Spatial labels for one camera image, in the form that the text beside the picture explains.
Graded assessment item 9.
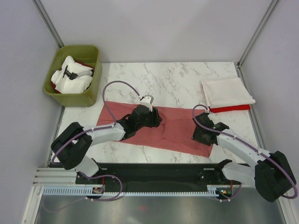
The aluminium front rail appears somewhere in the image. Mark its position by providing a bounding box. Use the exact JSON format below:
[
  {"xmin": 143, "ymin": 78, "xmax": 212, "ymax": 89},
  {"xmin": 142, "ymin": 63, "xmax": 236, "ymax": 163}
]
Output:
[{"xmin": 33, "ymin": 168, "xmax": 77, "ymax": 186}]

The pink t-shirt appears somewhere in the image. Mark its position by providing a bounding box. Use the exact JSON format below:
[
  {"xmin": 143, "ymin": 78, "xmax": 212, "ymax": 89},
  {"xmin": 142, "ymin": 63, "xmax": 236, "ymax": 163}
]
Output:
[{"xmin": 97, "ymin": 100, "xmax": 214, "ymax": 158}]

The olive green plastic bin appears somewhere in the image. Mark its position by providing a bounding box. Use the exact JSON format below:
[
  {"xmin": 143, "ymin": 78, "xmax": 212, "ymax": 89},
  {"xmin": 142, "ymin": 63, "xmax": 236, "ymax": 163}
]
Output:
[{"xmin": 43, "ymin": 45, "xmax": 102, "ymax": 107}]

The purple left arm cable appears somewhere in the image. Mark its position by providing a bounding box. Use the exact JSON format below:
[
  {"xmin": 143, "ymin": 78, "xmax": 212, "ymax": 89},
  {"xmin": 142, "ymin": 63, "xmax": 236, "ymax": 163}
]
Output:
[{"xmin": 43, "ymin": 80, "xmax": 141, "ymax": 213}]

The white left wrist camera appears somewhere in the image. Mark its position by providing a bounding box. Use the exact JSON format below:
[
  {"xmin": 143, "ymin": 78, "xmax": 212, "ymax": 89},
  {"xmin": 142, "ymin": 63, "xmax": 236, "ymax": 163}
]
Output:
[{"xmin": 140, "ymin": 95, "xmax": 154, "ymax": 111}]

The right aluminium frame post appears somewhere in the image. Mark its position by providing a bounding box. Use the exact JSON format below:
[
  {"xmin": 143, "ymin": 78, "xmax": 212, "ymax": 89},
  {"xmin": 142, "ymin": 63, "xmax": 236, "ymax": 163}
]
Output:
[{"xmin": 236, "ymin": 0, "xmax": 280, "ymax": 69}]

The folded red t-shirt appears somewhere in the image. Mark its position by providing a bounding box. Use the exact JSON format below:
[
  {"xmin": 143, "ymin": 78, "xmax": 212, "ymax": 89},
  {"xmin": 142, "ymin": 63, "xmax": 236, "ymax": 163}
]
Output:
[{"xmin": 210, "ymin": 105, "xmax": 250, "ymax": 113}]

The left aluminium frame post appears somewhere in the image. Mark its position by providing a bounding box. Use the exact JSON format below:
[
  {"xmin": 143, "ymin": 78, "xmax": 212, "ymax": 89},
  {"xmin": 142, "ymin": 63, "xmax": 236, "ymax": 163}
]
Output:
[{"xmin": 32, "ymin": 0, "xmax": 64, "ymax": 48}]

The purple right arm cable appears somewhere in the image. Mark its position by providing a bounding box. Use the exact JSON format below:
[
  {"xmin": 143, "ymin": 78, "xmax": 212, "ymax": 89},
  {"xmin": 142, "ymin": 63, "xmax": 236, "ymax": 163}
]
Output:
[{"xmin": 192, "ymin": 104, "xmax": 298, "ymax": 203}]

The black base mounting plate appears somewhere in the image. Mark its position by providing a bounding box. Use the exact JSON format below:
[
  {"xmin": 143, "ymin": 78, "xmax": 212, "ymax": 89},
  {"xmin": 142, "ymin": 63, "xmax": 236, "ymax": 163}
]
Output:
[{"xmin": 75, "ymin": 163, "xmax": 239, "ymax": 192}]

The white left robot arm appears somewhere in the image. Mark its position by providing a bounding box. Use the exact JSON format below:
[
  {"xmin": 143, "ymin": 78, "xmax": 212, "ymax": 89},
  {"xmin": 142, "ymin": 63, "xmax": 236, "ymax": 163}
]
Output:
[{"xmin": 50, "ymin": 105, "xmax": 162, "ymax": 183}]

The folded cream t-shirt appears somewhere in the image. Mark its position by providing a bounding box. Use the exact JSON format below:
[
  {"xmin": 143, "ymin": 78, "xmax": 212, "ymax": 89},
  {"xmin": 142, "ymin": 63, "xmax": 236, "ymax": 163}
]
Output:
[{"xmin": 201, "ymin": 77, "xmax": 256, "ymax": 108}]

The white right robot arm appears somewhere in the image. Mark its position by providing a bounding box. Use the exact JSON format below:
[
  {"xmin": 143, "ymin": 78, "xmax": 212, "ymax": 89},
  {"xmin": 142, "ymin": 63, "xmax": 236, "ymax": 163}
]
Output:
[{"xmin": 192, "ymin": 112, "xmax": 298, "ymax": 202}]

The white t-shirt in bin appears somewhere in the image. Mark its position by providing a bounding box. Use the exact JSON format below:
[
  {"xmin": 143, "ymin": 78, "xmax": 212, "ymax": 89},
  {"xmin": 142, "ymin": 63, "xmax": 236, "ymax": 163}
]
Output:
[{"xmin": 50, "ymin": 55, "xmax": 94, "ymax": 94}]

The aluminium frame post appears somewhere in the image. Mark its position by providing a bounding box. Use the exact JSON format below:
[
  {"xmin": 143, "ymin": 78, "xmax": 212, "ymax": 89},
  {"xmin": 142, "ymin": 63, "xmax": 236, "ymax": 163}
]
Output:
[
  {"xmin": 236, "ymin": 0, "xmax": 280, "ymax": 69},
  {"xmin": 32, "ymin": 0, "xmax": 64, "ymax": 48}
]

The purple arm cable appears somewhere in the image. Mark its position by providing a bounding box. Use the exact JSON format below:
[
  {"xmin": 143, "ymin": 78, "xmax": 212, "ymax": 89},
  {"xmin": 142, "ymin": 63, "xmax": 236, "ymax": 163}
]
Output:
[
  {"xmin": 192, "ymin": 104, "xmax": 298, "ymax": 203},
  {"xmin": 43, "ymin": 80, "xmax": 141, "ymax": 213}
]

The white slotted cable duct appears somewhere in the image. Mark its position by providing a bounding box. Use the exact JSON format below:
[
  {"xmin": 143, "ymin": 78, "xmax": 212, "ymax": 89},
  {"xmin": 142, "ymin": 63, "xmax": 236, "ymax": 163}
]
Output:
[{"xmin": 43, "ymin": 185, "xmax": 222, "ymax": 197}]

